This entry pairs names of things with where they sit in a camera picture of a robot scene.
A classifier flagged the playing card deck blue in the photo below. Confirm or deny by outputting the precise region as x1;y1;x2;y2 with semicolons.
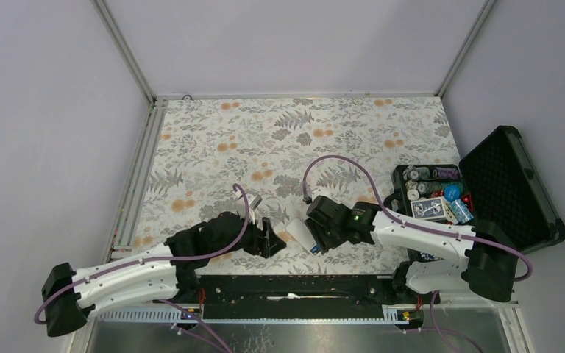
411;196;452;221

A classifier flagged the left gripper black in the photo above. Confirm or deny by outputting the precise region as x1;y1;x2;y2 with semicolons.
210;210;285;258

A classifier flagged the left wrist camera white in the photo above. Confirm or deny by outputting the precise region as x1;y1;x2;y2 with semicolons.
235;190;262;223

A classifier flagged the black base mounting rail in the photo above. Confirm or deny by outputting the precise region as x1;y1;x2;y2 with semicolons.
153;272;442;323

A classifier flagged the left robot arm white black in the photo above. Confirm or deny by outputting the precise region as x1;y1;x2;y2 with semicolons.
34;212;286;338

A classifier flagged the blue poker chip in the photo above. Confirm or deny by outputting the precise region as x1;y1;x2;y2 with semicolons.
444;184;461;202

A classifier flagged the floral patterned table mat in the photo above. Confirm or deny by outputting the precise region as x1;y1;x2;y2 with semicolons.
132;97;461;275

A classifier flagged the black poker chip case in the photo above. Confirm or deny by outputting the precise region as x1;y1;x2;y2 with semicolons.
384;126;565;254

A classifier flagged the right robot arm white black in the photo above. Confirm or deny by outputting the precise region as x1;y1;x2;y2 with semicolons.
306;196;518;303

